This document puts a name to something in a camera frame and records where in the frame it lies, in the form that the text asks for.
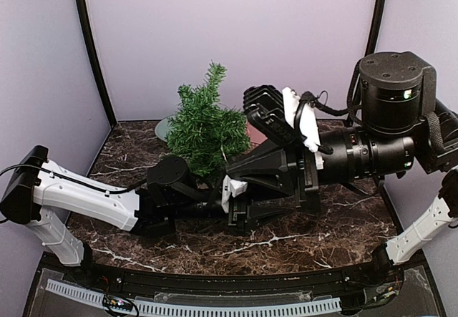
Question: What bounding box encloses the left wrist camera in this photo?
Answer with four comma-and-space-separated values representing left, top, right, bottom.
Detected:
221, 175, 248, 214

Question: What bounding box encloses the pale green plate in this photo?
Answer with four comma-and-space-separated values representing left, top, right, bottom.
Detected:
155, 116, 172, 142

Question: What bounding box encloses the black front rail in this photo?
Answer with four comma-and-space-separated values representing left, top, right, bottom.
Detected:
42, 250, 409, 300

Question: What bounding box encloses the right black frame post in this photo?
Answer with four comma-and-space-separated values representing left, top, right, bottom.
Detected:
345, 0, 390, 126

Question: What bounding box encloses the black frame post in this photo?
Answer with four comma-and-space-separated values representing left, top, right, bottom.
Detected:
345, 0, 390, 126
75, 0, 117, 128

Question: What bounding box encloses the white slotted cable duct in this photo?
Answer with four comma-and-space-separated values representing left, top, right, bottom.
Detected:
45, 279, 342, 316

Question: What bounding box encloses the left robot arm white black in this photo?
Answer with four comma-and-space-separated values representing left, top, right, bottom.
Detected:
1, 145, 296, 286

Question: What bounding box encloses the left black frame post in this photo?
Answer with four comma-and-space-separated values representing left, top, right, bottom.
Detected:
75, 0, 117, 128

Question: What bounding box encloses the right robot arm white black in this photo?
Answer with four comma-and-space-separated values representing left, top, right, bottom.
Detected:
221, 52, 457, 284

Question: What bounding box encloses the small green christmas tree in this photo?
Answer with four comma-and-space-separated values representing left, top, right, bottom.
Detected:
167, 62, 251, 182

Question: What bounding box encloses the pink plastic basket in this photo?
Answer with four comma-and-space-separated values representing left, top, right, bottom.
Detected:
247, 123, 267, 144

